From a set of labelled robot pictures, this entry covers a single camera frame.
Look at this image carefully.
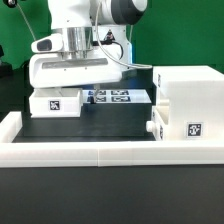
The white drawer cabinet box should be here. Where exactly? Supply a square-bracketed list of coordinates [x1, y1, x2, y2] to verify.
[153, 66, 224, 141]

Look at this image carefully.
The black device at left edge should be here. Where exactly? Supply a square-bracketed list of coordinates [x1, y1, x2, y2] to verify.
[0, 45, 13, 77]

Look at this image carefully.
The fiducial marker sheet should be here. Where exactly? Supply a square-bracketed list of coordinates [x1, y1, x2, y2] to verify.
[81, 88, 153, 104]

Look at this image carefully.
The white front drawer tray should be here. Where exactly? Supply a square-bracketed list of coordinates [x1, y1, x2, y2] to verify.
[146, 106, 169, 141]

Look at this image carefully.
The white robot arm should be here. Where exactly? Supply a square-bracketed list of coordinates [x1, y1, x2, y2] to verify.
[29, 0, 147, 92]

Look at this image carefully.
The thin white cable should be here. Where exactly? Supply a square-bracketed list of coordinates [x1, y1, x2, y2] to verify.
[14, 0, 38, 42]

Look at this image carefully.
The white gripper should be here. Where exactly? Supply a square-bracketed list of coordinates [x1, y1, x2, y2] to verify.
[29, 32, 123, 104]

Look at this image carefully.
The white drawer tray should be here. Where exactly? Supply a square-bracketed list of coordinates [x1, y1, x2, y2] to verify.
[29, 88, 83, 118]
[146, 106, 169, 141]

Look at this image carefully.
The white U-shaped border fence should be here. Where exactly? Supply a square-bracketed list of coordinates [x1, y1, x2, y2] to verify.
[0, 111, 224, 168]

